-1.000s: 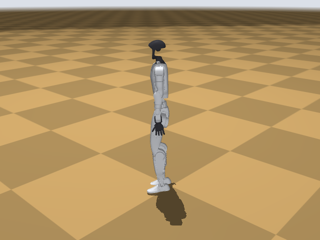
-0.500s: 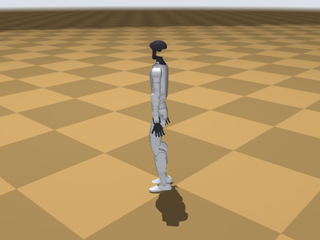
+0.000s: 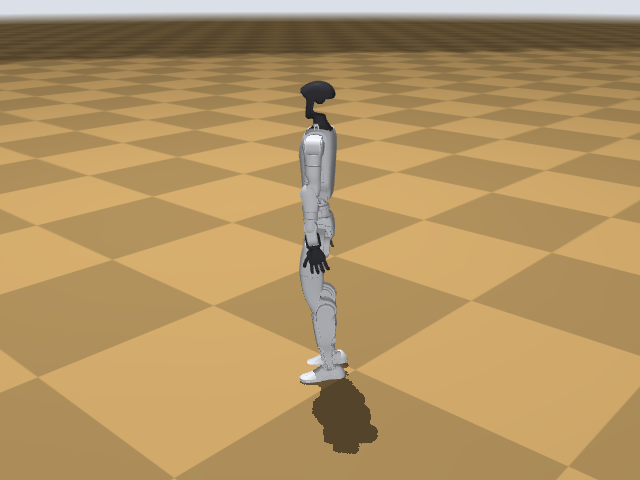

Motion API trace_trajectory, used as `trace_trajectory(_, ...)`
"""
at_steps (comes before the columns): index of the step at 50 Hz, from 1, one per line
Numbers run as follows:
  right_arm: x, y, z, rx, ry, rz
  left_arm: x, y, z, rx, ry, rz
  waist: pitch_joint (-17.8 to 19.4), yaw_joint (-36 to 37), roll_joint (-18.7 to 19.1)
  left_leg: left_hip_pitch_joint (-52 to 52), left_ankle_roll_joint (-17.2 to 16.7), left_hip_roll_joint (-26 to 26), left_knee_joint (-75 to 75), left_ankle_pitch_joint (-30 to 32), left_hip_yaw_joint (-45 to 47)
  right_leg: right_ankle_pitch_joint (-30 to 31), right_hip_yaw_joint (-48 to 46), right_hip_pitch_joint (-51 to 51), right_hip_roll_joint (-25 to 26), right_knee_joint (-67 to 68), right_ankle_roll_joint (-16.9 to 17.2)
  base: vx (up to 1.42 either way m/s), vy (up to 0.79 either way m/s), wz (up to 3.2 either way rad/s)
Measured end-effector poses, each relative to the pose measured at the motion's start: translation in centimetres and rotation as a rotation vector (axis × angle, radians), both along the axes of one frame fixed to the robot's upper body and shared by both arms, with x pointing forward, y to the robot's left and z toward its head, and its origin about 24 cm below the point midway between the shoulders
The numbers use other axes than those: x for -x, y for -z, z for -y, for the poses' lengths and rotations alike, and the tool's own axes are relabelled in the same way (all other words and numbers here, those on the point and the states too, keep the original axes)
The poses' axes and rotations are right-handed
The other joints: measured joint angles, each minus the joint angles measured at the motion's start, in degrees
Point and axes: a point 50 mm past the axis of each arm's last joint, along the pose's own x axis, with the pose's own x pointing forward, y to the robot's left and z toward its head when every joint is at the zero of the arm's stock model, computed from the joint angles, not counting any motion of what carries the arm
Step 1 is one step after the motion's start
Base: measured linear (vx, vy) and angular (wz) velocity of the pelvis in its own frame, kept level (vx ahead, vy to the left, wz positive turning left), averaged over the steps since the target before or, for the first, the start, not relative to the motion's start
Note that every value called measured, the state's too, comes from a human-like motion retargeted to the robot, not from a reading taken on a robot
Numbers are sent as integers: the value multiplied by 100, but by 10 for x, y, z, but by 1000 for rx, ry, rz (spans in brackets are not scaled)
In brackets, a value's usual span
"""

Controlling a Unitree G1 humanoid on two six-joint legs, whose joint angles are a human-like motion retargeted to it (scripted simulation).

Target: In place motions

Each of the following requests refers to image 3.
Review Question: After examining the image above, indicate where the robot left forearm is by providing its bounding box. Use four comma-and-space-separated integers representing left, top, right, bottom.
300, 187, 320, 246

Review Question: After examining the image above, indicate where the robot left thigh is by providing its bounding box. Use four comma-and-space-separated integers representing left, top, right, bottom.
299, 228, 337, 316

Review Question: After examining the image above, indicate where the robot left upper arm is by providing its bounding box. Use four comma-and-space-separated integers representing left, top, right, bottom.
300, 134, 324, 198

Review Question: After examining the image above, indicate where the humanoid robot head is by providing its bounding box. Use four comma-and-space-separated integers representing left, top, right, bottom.
300, 81, 335, 131

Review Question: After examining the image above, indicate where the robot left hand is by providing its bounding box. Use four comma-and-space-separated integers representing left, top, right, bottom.
303, 233, 330, 274

